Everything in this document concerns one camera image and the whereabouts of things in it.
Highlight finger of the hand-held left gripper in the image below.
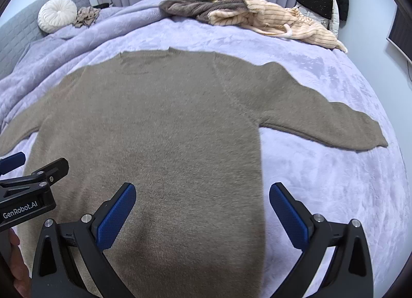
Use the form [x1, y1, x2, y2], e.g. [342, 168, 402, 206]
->
[0, 152, 27, 177]
[0, 158, 70, 190]

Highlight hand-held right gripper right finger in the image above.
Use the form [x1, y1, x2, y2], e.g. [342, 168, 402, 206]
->
[269, 182, 374, 298]

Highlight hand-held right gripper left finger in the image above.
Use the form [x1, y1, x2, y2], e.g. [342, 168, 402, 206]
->
[30, 182, 137, 298]

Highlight olive brown knit sweater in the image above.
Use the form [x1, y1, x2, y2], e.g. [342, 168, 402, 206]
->
[0, 47, 389, 298]

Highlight person's left hand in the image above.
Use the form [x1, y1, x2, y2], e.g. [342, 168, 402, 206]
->
[6, 229, 33, 298]

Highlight lavender plush blanket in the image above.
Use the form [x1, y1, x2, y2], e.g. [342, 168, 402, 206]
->
[0, 0, 410, 298]

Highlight grey quilted headboard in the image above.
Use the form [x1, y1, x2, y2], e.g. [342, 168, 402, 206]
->
[0, 0, 91, 80]

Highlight white round pleated pillow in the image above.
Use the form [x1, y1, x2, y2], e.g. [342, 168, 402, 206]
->
[38, 0, 79, 34]

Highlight beige dotted cloth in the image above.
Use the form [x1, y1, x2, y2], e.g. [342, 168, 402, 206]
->
[73, 6, 101, 28]

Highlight cream striped fleece garment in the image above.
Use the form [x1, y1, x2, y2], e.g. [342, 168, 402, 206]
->
[209, 0, 349, 54]

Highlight white hanging jacket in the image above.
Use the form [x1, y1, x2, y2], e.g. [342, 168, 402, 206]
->
[301, 0, 339, 37]

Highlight black speckled bag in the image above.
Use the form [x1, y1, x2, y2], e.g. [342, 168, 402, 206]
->
[296, 0, 335, 20]

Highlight grey brown fleece garment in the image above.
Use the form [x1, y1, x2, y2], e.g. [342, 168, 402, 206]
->
[159, 0, 250, 25]

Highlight wall mounted screen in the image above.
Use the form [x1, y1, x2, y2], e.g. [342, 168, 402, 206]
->
[386, 5, 412, 64]

